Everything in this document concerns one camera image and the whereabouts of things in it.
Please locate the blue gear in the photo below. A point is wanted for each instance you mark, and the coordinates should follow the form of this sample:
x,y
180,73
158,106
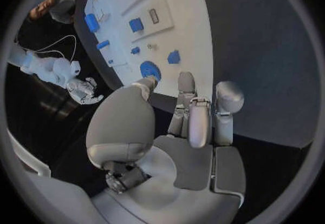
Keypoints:
x,y
149,69

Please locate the blue long cylinder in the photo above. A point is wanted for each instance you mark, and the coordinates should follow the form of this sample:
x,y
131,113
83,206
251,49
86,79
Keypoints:
x,y
91,22

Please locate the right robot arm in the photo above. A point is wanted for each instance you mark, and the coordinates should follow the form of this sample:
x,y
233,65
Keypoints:
x,y
45,65

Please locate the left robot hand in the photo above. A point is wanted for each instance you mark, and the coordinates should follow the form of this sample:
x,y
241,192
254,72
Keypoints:
x,y
162,159

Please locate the blue square block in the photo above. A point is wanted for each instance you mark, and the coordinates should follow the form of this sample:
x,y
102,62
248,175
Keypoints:
x,y
136,24

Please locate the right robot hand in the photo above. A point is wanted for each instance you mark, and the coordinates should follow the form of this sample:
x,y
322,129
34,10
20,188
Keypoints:
x,y
82,90

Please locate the blue short cylinder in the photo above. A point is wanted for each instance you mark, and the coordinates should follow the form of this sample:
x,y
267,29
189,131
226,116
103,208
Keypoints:
x,y
102,44

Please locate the blue ribbed block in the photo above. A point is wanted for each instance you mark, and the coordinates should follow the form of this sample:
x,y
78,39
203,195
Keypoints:
x,y
173,57

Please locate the blue peg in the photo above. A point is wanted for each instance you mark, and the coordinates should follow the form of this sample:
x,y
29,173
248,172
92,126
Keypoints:
x,y
135,50

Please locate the white task board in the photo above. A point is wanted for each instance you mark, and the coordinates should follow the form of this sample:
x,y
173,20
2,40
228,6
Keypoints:
x,y
144,25

